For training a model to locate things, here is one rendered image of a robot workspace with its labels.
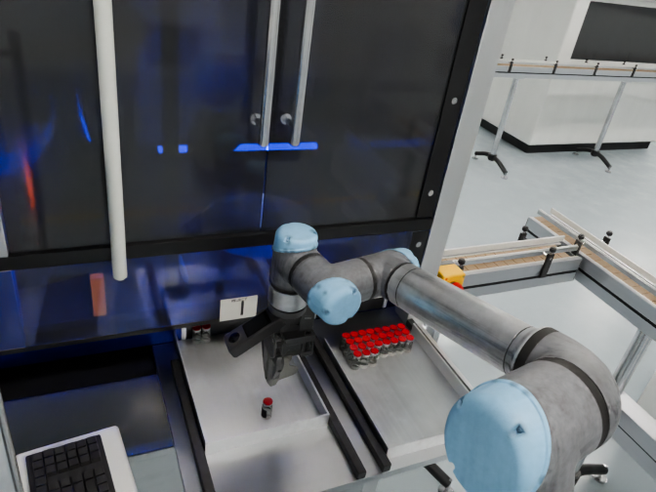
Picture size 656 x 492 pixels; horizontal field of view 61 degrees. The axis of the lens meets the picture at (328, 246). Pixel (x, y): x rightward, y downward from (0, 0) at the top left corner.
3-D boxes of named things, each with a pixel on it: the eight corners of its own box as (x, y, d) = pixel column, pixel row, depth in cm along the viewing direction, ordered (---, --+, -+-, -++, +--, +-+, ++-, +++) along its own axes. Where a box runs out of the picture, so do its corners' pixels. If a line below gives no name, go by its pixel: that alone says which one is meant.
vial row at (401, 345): (345, 358, 137) (348, 345, 135) (407, 347, 144) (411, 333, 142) (348, 365, 135) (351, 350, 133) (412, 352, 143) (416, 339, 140)
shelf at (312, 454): (152, 351, 133) (151, 345, 132) (403, 309, 161) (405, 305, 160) (193, 535, 97) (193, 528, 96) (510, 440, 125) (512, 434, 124)
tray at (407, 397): (322, 348, 139) (324, 338, 138) (411, 333, 150) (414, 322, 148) (385, 460, 113) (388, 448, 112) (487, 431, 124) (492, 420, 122)
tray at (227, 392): (173, 342, 134) (173, 330, 133) (276, 325, 145) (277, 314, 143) (205, 455, 108) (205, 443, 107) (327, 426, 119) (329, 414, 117)
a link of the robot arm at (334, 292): (385, 278, 90) (346, 244, 97) (327, 295, 84) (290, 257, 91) (375, 316, 94) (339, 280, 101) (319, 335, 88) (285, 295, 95)
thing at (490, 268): (404, 311, 164) (416, 266, 156) (380, 281, 176) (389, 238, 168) (576, 283, 191) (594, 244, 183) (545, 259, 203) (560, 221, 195)
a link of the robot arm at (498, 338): (672, 359, 65) (395, 229, 102) (620, 389, 60) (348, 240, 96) (646, 437, 70) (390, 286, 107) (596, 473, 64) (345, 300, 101)
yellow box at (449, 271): (424, 283, 157) (430, 262, 153) (445, 280, 160) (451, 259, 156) (438, 299, 151) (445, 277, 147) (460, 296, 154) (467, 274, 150)
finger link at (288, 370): (297, 390, 114) (303, 357, 109) (269, 396, 111) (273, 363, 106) (292, 380, 116) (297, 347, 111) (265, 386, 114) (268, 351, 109)
